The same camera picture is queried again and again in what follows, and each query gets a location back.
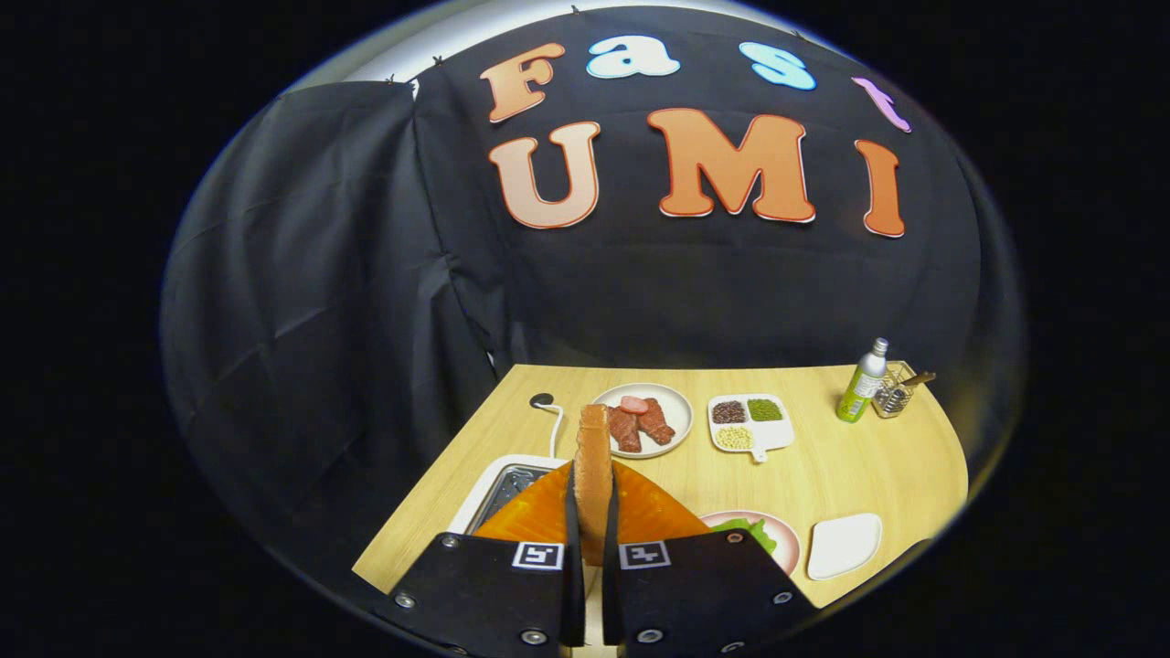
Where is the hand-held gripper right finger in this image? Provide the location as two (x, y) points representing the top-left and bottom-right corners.
(601, 460), (819, 657)

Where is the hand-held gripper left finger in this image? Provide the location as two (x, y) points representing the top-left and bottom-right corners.
(388, 460), (586, 654)

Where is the brown crust bread slice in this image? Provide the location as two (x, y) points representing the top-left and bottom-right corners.
(573, 403), (615, 568)

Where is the green lettuce leaf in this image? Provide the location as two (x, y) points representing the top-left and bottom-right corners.
(711, 517), (779, 557)

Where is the white toaster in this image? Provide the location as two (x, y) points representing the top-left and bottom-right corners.
(448, 454), (572, 536)

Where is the brown meat piece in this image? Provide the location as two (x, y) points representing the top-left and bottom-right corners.
(637, 397), (677, 447)
(607, 407), (644, 454)

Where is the round grey plate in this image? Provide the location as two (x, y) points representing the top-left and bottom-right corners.
(592, 383), (695, 460)

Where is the round pink plate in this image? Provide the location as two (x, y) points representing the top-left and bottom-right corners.
(699, 510), (803, 578)

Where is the white divided dish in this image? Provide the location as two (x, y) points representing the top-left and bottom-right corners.
(707, 393), (796, 463)

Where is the white square dish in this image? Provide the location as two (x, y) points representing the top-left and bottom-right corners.
(807, 513), (884, 581)

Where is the silver bottle with green label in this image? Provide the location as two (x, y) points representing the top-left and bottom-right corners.
(835, 337), (889, 424)

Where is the white toaster power cable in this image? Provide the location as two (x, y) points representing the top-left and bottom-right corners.
(529, 393), (566, 460)

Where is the metal wire cutlery holder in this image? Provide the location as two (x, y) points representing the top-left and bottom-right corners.
(871, 361), (918, 419)

